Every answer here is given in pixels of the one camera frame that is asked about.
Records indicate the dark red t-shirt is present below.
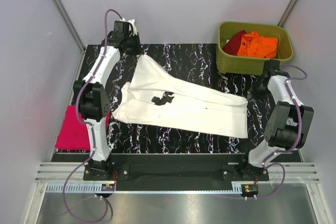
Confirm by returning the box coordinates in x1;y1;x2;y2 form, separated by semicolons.
222;30;246;56

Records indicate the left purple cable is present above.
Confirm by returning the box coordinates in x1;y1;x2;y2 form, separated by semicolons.
62;9;124;222

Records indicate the olive green plastic bin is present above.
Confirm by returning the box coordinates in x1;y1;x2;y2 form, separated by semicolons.
216;22;293;76

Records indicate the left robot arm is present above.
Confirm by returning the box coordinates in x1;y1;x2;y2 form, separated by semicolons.
73;19;141;180

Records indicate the folded pink t-shirt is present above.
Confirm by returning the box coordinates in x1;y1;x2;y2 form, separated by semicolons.
55;105;90;151

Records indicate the orange t-shirt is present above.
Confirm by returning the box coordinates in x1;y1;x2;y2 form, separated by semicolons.
237;31;279;59

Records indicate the purple cable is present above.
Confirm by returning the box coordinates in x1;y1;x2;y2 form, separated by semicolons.
215;63;308;198
62;9;124;222

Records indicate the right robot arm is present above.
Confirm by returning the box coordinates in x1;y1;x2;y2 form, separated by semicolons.
237;60;314;180

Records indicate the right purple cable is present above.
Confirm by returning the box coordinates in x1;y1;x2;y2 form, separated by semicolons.
215;63;308;198

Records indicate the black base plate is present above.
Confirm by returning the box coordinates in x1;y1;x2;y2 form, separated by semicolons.
83;154;269;193

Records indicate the white printed t-shirt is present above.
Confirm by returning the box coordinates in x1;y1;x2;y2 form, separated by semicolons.
112;55;248;138

